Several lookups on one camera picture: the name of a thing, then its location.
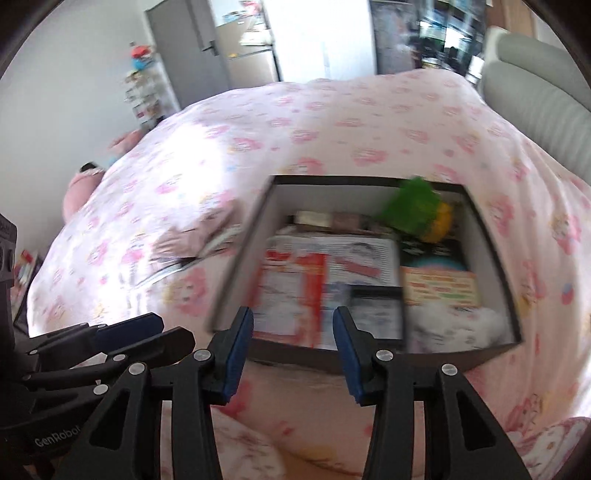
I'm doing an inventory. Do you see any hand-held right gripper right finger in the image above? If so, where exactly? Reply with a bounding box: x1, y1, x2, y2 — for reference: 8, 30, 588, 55
332, 305, 533, 480

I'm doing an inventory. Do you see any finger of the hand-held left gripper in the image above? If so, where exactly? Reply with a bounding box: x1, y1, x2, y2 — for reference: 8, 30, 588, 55
25, 312, 165, 357
21, 326, 197, 393

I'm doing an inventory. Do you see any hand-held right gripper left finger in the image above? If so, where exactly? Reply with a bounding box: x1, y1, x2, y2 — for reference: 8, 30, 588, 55
54, 306, 254, 480

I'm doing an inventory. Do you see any black framed card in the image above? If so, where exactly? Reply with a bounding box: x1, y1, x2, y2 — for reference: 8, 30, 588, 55
348, 285, 406, 343

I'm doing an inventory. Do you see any red orange comic book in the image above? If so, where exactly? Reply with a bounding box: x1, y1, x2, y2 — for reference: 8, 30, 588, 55
253, 250, 331, 349

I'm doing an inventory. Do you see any white plush toy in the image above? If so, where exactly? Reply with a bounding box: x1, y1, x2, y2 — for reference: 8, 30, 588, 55
407, 306, 514, 355

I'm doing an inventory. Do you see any dark cardboard box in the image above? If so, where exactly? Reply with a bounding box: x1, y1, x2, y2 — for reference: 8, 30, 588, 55
211, 174, 526, 376

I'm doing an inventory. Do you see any white manga magazine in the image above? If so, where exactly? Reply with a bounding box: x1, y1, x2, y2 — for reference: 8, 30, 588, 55
265, 234, 403, 296

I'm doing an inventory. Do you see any orange yellow book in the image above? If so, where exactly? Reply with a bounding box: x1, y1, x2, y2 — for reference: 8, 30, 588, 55
398, 267, 482, 309

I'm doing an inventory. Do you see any stack of books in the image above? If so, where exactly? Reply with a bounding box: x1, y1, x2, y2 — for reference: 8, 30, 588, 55
13, 248, 44, 326

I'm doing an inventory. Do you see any black book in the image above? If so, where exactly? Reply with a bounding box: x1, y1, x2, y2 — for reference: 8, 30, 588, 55
398, 234, 468, 273

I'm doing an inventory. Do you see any brown flat box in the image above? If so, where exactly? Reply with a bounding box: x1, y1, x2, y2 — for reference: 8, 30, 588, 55
292, 210, 385, 237

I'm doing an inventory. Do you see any green plush toy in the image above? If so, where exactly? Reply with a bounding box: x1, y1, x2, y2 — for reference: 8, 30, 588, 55
380, 176, 456, 244

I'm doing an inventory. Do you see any pink printed blanket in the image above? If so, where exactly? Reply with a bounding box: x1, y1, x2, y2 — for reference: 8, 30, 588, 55
25, 69, 591, 480

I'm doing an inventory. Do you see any white toy shelf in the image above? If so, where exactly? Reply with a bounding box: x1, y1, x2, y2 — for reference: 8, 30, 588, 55
124, 41, 182, 131

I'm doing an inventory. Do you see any grey door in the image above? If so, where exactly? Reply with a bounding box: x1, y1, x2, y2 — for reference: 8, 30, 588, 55
144, 0, 232, 110

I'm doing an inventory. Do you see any silver refrigerator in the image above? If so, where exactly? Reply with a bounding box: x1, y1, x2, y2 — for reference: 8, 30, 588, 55
213, 0, 283, 89

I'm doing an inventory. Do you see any grey padded headboard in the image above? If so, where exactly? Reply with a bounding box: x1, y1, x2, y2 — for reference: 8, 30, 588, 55
479, 27, 591, 186

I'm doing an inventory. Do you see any cluttered dark shelf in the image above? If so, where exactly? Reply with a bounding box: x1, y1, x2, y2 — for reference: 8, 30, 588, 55
414, 0, 488, 85

